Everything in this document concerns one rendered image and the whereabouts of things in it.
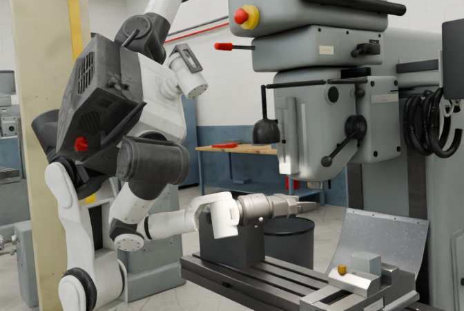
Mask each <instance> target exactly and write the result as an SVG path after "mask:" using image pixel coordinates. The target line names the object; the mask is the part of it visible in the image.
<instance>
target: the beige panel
mask: <svg viewBox="0 0 464 311"><path fill-rule="evenodd" d="M10 13H11V20H12V34H13V42H14V55H15V63H16V70H17V84H18V92H19V105H20V113H21V126H22V133H23V147H24V155H25V163H26V176H27V183H28V197H29V205H30V219H31V226H32V240H33V247H34V255H35V269H36V276H37V289H38V297H39V311H64V309H63V307H62V304H61V301H60V298H59V292H58V289H59V282H60V280H62V276H63V275H64V273H65V272H66V271H67V267H68V253H67V243H66V230H65V229H64V226H63V225H62V223H61V221H60V219H59V211H58V201H57V199H56V197H55V195H54V194H53V193H52V192H51V190H50V188H49V187H48V185H47V184H46V180H45V171H46V168H47V166H48V165H49V163H48V161H47V159H46V157H47V156H46V154H45V153H44V150H43V149H42V147H41V145H40V143H39V141H38V139H37V136H36V135H35V132H34V131H33V129H32V127H31V124H32V121H33V120H34V119H35V118H36V117H37V116H38V115H40V114H41V113H43V112H46V111H49V110H52V109H60V106H61V101H62V98H63V96H64V92H65V90H66V87H67V84H68V80H69V78H70V75H71V73H72V70H73V67H74V65H75V61H76V59H77V57H78V56H79V55H80V53H81V52H82V51H83V49H84V48H85V47H86V46H87V45H88V44H89V42H90V41H91V36H90V20H89V11H88V0H10Z"/></svg>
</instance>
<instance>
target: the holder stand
mask: <svg viewBox="0 0 464 311"><path fill-rule="evenodd" d="M208 211H210V206H209V205H208V206H207V208H206V209H203V210H202V212H201V214H200V215H199V230H198V231H199V241H200V258H201V259H203V260H207V261H213V262H216V263H221V264H225V265H230V266H234V267H240V268H243V269H248V268H249V267H251V266H253V265H255V264H256V263H259V262H260V261H263V260H264V259H265V250H264V228H263V225H258V227H255V226H251V227H242V226H241V225H239V224H238V225H237V230H238V235H237V236H231V237H226V238H220V239H215V238H214V233H213V224H212V223H211V224H207V222H206V212H208Z"/></svg>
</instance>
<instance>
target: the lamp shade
mask: <svg viewBox="0 0 464 311"><path fill-rule="evenodd" d="M252 140H253V144H271V143H277V142H280V130H279V128H278V125H277V123H276V122H274V121H273V120H271V119H269V118H267V119H261V120H258V121H257V122H256V123H255V124H254V126H253V131H252Z"/></svg>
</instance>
